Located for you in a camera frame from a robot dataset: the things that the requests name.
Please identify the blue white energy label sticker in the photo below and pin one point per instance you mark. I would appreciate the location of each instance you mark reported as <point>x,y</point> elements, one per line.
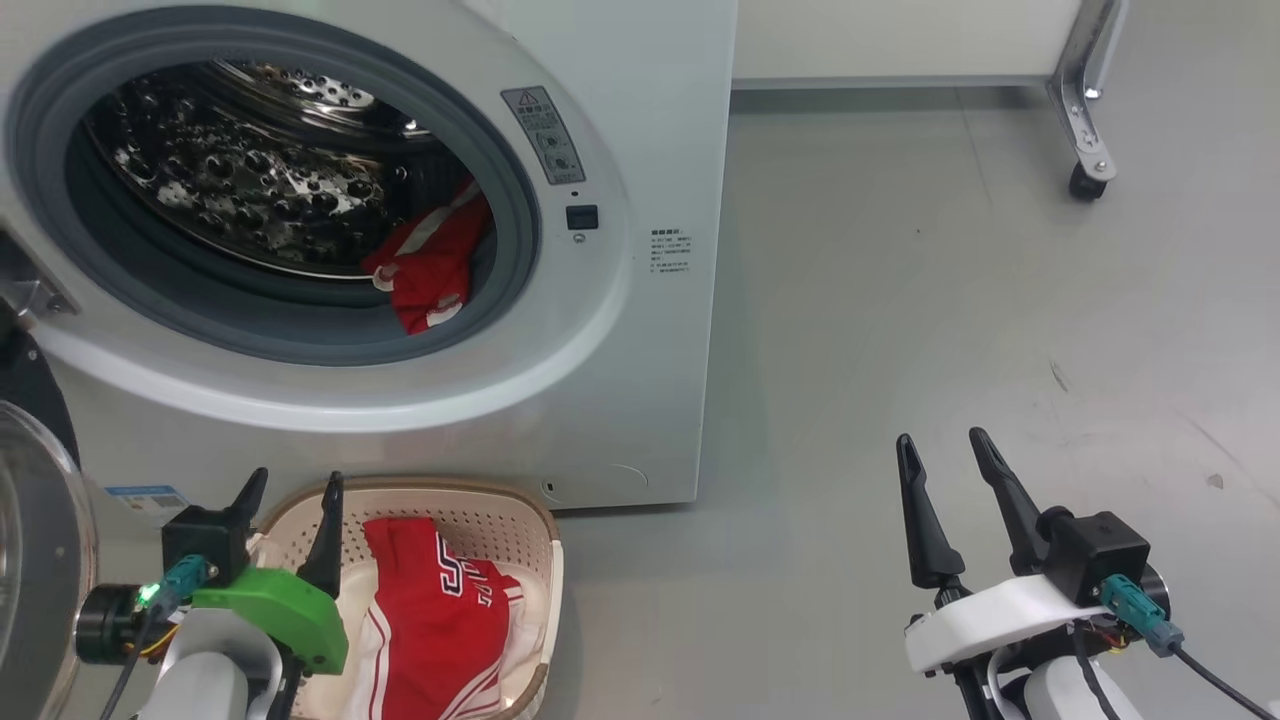
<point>148,503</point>

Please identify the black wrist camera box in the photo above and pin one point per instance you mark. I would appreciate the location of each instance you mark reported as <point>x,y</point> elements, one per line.
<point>1095,555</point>
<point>205,540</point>

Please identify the black cylindrical right gripper motor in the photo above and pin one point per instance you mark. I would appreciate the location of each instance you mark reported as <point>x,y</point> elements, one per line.
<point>1158,590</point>

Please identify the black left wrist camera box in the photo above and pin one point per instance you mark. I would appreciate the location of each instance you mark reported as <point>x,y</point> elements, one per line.
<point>205,540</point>

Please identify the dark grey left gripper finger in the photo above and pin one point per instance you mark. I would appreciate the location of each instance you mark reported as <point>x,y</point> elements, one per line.
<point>250,500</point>
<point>325,560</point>

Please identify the grey warning label sticker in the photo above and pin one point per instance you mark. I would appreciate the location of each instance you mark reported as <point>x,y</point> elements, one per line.
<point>543,135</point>

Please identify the metal frame leg with caster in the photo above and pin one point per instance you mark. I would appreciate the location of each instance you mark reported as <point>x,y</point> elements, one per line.
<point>1085,100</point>

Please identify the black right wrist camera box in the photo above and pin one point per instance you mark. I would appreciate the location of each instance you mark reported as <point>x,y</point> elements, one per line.
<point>1095,555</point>

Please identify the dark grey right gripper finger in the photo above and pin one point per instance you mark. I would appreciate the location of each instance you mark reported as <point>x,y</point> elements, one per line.
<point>1015,520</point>
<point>928,545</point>

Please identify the black glass washing machine door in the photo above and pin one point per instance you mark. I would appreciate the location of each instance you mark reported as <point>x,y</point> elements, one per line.
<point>40,520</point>

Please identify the red white printed jersey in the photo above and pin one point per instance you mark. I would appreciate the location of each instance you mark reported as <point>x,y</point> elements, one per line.
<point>420,630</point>

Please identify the cream perforated laundry basket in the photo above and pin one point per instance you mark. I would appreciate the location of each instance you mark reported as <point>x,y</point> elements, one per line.
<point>500,545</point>

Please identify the white partition board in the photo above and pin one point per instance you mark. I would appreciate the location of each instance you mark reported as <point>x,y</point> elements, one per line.
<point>900,40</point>

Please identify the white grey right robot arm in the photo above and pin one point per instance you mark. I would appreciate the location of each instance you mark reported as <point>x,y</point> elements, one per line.
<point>1050,695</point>

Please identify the white front-load washing machine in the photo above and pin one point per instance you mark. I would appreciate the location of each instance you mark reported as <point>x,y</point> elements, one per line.
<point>640,380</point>

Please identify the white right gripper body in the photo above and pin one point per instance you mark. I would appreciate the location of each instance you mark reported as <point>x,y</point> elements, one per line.
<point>990,615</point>

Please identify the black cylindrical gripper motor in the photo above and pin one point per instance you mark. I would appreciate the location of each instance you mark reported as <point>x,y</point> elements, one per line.
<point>105,625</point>
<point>1158,590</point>

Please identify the black cylindrical left gripper motor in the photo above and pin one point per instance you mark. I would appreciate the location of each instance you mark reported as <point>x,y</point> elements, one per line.
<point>105,625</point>

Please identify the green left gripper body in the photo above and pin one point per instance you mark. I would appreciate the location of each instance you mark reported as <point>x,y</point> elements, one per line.
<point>290,615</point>

